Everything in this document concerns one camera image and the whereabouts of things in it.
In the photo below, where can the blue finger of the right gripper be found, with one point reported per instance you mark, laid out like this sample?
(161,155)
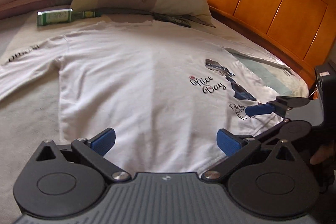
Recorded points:
(270,133)
(261,109)

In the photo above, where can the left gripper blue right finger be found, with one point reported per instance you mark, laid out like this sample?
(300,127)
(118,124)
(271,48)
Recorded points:
(237,148)

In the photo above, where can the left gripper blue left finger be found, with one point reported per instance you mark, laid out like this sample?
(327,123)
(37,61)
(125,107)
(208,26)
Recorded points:
(91,152)

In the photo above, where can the white printed t-shirt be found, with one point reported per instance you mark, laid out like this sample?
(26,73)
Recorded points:
(166,90)

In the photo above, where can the person right hand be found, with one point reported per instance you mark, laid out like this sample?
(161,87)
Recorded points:
(322,154)

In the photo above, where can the orange wooden headboard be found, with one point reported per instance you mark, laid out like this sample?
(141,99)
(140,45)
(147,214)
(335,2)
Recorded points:
(300,32)

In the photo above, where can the green glass bottle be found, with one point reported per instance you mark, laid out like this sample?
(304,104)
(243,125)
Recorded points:
(45,18)

